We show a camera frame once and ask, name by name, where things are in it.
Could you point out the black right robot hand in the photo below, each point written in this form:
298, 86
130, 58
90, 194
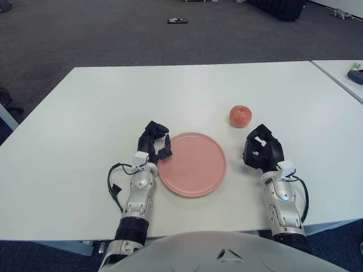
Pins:
272, 153

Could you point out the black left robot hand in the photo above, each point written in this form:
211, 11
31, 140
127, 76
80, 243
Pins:
146, 141

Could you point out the red yellow apple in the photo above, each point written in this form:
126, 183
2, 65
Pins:
240, 116

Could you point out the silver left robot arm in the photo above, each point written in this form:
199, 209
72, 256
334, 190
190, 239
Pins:
139, 198

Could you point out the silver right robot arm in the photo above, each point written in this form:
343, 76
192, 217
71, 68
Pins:
283, 207

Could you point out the pink round plate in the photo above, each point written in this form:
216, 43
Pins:
195, 167

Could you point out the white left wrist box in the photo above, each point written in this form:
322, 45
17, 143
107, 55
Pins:
140, 159

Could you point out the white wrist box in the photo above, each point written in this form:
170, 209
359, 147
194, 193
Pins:
287, 168
140, 159

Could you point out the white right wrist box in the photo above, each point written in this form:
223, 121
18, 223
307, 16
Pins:
287, 168

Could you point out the grey handheld controller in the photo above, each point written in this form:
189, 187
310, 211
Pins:
356, 76

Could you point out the small green packet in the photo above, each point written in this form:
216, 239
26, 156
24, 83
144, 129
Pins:
356, 66

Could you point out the grey robot torso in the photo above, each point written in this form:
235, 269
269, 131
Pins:
198, 252

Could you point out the small black red floor object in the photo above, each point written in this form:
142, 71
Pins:
177, 20

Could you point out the white table leg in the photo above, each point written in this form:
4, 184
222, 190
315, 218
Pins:
7, 116

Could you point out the black furniture block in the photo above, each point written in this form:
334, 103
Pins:
283, 10

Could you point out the small grey robot toy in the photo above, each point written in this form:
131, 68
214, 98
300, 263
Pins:
341, 13

